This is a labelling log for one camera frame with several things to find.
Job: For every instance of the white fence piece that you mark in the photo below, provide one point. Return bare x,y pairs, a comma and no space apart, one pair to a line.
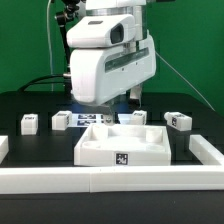
4,148
204,151

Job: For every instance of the white left fence piece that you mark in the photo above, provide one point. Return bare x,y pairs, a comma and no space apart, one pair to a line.
4,148

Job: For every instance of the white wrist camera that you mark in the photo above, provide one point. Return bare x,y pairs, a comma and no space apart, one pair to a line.
102,31

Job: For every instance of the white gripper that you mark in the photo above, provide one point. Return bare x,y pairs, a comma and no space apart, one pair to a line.
99,75

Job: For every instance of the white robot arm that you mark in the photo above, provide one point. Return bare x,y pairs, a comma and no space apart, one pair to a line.
137,8

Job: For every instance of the apriltag base marker sheet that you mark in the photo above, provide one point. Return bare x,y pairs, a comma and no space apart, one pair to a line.
84,120

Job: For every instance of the white front fence bar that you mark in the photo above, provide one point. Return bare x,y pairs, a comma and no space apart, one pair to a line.
110,179

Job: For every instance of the white square table top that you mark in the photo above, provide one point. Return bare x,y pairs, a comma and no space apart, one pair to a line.
123,145

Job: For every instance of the white right fence piece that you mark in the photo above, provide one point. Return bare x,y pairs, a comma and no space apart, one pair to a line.
204,151

